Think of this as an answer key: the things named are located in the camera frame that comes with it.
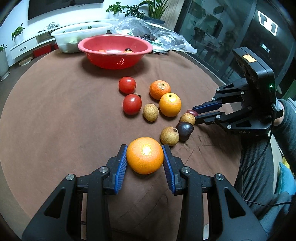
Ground small dark red fruit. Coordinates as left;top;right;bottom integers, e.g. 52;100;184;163
186;109;198;116

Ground tan longan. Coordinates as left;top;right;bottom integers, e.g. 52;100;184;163
179;113;196;125
143;103;159;122
160;126;180;147

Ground dark purple plum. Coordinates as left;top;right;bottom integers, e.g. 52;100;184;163
176;121;194;142

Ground bright yellow-orange orange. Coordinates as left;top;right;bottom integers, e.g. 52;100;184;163
159;92;182;118

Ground dark orange mandarin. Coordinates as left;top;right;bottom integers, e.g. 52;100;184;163
149;80;171;100

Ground large orange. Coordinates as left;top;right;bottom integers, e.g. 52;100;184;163
126;137;164;175

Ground red tomato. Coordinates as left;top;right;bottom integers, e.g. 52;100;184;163
122;94;142;115
118;77;137;94

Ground person's dark-sleeved forearm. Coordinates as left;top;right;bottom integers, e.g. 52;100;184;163
233;98;296;220

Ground person's right hand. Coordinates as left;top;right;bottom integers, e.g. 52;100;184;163
273;98;285;126

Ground clear plastic bag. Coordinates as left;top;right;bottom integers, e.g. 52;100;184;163
110;17;198;54

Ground beige curtain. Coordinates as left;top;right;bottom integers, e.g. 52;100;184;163
161;0;184;30

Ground brown round tablecloth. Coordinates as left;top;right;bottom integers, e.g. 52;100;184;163
1;51;241;240

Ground dark cherries in bag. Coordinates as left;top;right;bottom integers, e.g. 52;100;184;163
137;34;156;43

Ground orange in bowl back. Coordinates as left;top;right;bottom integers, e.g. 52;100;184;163
123;48;133;53

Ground tall plant dark pot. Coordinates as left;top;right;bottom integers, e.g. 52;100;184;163
138;0;168;24

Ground leafy potted shrub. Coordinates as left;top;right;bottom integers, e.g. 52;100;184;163
121;4;145;19

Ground red plastic colander bowl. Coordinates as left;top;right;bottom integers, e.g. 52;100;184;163
78;34;153;70

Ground potted plant right cabinet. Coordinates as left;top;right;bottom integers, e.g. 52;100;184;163
106;1;122;20

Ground floor plant white pot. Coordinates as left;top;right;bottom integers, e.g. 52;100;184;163
0;44;10;81

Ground white plastic basin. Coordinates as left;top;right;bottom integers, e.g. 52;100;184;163
51;22;112;53

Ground white tv cabinet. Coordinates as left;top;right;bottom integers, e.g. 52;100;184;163
10;20;117;59

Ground small potted plant on cabinet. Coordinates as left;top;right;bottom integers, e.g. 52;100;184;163
11;24;25;45

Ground black cable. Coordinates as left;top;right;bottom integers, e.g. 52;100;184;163
239;129;292;207

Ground wall television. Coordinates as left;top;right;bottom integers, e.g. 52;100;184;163
28;0;104;20

